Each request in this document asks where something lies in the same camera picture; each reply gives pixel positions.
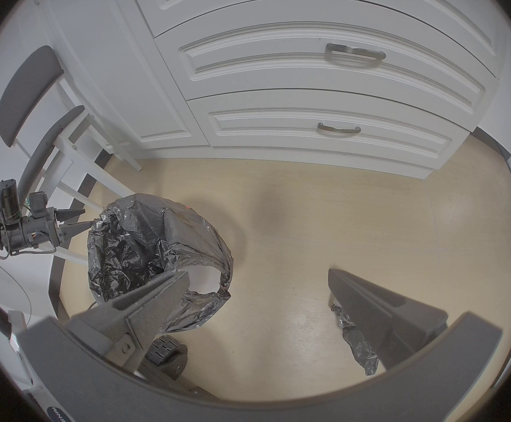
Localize black plastic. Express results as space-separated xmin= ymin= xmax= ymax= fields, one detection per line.
xmin=331 ymin=304 xmax=379 ymax=376

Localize white wardrobe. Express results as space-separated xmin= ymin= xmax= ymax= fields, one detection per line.
xmin=40 ymin=0 xmax=508 ymax=179

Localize black plastic bag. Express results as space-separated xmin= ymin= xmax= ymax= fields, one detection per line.
xmin=88 ymin=194 xmax=235 ymax=334

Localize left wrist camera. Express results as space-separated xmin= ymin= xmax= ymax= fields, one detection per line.
xmin=28 ymin=191 xmax=49 ymax=214

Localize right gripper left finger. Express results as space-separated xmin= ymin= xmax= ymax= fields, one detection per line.
xmin=68 ymin=272 xmax=191 ymax=373

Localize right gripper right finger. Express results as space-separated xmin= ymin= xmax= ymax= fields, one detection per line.
xmin=328 ymin=268 xmax=450 ymax=372

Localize white chair grey cushions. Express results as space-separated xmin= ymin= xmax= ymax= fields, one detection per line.
xmin=0 ymin=45 xmax=144 ymax=267

